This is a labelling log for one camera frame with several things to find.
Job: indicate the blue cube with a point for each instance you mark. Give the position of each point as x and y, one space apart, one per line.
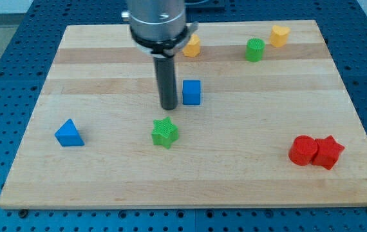
191 92

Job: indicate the green star block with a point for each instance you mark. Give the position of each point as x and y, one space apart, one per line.
164 132

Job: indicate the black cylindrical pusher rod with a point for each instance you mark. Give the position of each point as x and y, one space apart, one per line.
166 82

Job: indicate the yellow hexagon block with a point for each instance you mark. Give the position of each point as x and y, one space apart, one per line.
192 48

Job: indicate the light wooden board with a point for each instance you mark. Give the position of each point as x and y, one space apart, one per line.
232 150

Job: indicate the green cylinder block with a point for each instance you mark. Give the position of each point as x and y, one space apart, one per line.
254 49

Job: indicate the blue triangular prism block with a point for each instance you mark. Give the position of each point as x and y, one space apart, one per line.
68 135

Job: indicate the yellow heart block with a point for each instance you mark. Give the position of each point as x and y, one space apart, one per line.
279 35

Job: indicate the red cylinder block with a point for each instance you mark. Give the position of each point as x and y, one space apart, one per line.
303 150

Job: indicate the red star block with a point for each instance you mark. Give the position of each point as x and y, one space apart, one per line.
328 152

